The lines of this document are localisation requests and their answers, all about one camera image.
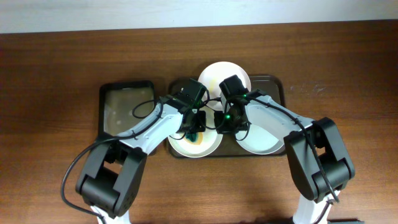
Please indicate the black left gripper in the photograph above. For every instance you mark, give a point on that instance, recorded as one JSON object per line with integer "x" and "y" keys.
{"x": 201, "y": 128}

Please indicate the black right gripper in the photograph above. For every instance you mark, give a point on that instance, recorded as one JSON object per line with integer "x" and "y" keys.
{"x": 222, "y": 129}

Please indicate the yellow green sponge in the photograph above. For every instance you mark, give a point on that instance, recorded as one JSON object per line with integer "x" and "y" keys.
{"x": 194, "y": 138}

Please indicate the cream white plate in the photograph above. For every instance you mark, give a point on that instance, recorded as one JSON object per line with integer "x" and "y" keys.
{"x": 181, "y": 148}

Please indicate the pink plate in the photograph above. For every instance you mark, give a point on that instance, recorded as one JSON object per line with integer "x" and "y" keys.
{"x": 215, "y": 73}

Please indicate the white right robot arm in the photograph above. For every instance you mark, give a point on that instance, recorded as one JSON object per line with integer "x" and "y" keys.
{"x": 319, "y": 162}

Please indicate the large brown serving tray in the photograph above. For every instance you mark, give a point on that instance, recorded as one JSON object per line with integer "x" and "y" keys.
{"x": 229, "y": 147}

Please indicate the small black water tray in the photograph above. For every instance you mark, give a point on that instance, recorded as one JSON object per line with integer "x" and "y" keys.
{"x": 122, "y": 105}

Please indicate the pale green plate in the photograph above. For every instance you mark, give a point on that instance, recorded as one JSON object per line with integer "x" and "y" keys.
{"x": 259, "y": 141}

